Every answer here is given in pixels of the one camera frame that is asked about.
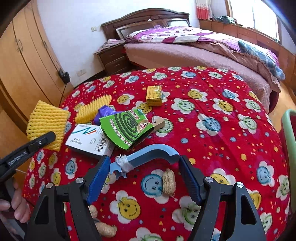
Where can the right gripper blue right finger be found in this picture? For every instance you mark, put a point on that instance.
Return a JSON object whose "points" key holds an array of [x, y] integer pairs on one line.
{"points": [[193, 179]]}

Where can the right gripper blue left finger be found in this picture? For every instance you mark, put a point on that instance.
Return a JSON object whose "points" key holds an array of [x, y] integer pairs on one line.
{"points": [[95, 179]]}

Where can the blue curved plastic handle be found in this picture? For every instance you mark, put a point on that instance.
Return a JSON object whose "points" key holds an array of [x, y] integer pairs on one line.
{"points": [[124, 164]]}

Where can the white medicine box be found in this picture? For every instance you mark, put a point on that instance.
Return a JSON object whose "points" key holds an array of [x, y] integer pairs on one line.
{"points": [[90, 140]]}

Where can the green mosquito coil box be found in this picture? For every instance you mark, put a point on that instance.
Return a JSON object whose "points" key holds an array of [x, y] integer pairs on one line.
{"points": [[126, 129]]}

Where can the person's left hand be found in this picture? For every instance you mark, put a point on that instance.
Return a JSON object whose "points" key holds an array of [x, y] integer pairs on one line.
{"points": [[18, 204]]}

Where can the peanut in shell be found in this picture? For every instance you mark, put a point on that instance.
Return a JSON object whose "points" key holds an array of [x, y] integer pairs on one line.
{"points": [[169, 183]]}

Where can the ginger root piece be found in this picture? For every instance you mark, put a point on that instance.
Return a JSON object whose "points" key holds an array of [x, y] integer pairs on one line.
{"points": [[103, 228]]}

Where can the small brown cardboard piece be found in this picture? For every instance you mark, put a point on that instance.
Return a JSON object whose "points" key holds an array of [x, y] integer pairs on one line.
{"points": [[158, 122]]}

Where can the yellow foam fruit net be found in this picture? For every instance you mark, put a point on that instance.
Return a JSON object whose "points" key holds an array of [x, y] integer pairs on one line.
{"points": [[48, 118]]}

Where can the red smiley flower blanket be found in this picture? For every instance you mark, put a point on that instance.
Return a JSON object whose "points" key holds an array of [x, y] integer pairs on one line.
{"points": [[211, 116]]}

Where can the purple plastic wrapper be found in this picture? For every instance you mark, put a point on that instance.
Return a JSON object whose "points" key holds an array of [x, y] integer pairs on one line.
{"points": [[104, 111]]}

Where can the yellow small cardboard box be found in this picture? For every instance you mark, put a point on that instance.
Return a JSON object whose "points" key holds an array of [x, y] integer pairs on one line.
{"points": [[154, 95]]}

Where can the light wooden wardrobe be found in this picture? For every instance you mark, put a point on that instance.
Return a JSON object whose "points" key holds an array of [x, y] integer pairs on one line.
{"points": [[29, 73]]}

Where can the black charger plug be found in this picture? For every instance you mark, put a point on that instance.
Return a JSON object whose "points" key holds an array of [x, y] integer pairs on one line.
{"points": [[65, 77]]}

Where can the green red round bin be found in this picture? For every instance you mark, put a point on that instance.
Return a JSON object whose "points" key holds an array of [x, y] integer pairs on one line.
{"points": [[287, 136]]}

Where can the dark wooden nightstand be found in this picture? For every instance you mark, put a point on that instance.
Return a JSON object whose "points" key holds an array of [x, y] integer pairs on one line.
{"points": [[114, 59]]}

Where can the pink bedspread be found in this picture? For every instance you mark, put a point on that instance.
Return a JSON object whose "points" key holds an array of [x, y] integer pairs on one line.
{"points": [[217, 55]]}

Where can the blue plaid cloth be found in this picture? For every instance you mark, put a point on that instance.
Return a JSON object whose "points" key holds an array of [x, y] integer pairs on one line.
{"points": [[271, 65]]}

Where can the pink cloth on nightstand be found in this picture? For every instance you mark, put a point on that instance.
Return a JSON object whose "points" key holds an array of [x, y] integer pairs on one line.
{"points": [[110, 43]]}

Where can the dark wooden bed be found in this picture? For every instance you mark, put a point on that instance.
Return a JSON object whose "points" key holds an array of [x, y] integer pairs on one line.
{"points": [[146, 19]]}

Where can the purple patterned quilt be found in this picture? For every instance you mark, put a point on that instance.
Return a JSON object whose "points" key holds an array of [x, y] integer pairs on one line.
{"points": [[182, 35]]}

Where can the wooden window cabinet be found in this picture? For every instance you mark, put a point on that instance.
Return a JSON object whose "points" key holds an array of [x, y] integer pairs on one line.
{"points": [[286, 58]]}

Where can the dark clothes pile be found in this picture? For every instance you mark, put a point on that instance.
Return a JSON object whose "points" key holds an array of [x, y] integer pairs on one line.
{"points": [[225, 19]]}

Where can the red white curtain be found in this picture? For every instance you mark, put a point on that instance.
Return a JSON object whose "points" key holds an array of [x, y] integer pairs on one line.
{"points": [[203, 8]]}

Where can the window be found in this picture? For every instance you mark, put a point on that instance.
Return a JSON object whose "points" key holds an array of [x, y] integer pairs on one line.
{"points": [[256, 15]]}

